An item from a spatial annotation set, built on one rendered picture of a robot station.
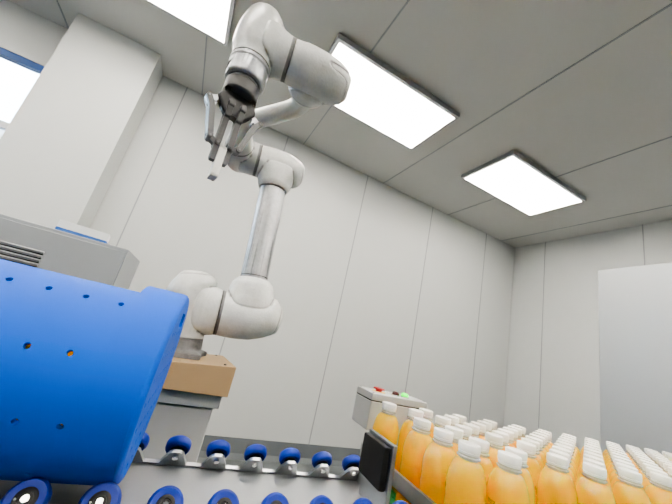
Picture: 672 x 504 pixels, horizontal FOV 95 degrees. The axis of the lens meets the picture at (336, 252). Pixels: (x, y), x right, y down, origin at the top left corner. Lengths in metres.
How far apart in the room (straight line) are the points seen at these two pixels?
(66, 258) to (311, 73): 1.67
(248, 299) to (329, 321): 2.60
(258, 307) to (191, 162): 2.69
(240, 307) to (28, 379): 0.68
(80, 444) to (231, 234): 3.00
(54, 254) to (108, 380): 1.69
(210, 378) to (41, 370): 0.55
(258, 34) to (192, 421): 0.99
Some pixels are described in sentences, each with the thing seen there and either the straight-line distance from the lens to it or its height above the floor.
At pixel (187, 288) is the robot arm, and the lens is 1.09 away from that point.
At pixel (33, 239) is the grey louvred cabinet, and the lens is 2.19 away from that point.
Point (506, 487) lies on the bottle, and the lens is 0.73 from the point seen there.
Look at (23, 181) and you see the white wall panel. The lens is 3.36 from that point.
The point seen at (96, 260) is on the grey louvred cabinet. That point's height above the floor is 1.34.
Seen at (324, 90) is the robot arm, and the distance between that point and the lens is 0.85.
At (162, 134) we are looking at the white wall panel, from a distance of 3.74.
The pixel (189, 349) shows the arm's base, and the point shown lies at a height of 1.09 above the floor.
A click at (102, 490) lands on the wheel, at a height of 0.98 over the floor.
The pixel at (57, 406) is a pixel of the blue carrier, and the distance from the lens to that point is 0.51.
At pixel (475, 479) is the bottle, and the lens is 0.71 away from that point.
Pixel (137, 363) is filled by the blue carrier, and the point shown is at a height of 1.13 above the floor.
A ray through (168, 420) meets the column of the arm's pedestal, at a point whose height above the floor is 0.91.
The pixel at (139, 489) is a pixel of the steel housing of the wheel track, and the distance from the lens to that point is 0.69.
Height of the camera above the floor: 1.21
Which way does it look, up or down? 16 degrees up
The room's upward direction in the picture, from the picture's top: 13 degrees clockwise
